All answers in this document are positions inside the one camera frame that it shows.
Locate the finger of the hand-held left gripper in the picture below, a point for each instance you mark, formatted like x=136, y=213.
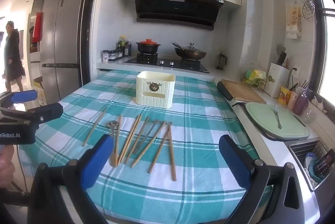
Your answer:
x=24, y=96
x=47, y=110

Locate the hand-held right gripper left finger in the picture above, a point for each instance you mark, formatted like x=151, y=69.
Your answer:
x=96, y=161

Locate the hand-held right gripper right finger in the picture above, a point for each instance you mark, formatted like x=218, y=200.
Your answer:
x=234, y=161

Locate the metal spoon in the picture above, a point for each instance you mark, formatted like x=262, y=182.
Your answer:
x=113, y=126
x=149, y=136

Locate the row of wooden chopsticks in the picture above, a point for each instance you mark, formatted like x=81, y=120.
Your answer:
x=171, y=150

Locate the cream utensil holder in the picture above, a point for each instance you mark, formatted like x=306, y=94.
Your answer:
x=155, y=89

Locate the person's left hand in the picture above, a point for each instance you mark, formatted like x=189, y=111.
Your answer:
x=6, y=166

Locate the cardboard box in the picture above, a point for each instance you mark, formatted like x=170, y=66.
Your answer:
x=39, y=90

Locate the teal plaid tablecloth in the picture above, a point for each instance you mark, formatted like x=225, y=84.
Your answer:
x=199, y=114

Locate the metal fork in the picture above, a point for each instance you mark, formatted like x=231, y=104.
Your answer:
x=277, y=115

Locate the steel sink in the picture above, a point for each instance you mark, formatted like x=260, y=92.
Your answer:
x=298, y=150

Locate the green cutting board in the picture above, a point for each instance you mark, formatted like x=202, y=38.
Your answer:
x=288, y=124

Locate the red hanging bag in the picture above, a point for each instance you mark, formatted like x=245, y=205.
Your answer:
x=38, y=28

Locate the wooden cutting board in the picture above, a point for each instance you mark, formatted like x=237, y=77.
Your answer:
x=242, y=92

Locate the black roll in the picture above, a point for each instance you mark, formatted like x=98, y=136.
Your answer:
x=224, y=90

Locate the steel refrigerator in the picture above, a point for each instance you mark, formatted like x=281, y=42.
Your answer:
x=62, y=30

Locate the blue patterned bowl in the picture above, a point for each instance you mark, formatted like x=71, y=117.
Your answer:
x=310, y=158

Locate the white capped spice jar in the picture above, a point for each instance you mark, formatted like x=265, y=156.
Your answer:
x=105, y=56

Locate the yellow packet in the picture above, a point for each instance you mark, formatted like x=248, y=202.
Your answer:
x=284, y=95

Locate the purple bottle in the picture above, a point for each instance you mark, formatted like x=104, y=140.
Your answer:
x=300, y=103

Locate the clear glass jar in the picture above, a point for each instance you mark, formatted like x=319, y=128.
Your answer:
x=309, y=115

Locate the yellow green plastic bag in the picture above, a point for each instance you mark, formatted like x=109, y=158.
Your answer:
x=255, y=75

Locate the dark packet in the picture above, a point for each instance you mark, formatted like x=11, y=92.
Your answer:
x=324, y=162

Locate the white knife block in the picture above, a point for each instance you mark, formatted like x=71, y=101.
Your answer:
x=277, y=80

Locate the dark tall cabinet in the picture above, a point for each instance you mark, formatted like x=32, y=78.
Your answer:
x=35, y=4

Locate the green capped sauce bottle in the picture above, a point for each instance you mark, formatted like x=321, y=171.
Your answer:
x=121, y=42

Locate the french press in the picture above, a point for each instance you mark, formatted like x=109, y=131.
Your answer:
x=221, y=60

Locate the dark sauce bottle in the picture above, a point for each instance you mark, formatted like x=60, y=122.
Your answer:
x=128, y=48

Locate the garlic bulbs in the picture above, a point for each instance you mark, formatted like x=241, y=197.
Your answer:
x=319, y=104

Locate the dark wok with glass lid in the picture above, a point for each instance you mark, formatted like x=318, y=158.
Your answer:
x=190, y=52

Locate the black gas stove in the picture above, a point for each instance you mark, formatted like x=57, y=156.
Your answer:
x=167, y=63

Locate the black pot with red lid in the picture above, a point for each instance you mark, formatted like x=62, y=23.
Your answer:
x=148, y=46

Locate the black range hood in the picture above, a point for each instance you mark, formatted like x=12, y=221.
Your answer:
x=178, y=9

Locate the wall outlet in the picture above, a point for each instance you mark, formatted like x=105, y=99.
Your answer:
x=294, y=71

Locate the printed wall hanging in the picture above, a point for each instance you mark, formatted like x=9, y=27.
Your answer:
x=294, y=21

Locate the dark window frame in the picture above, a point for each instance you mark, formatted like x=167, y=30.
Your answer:
x=318, y=30

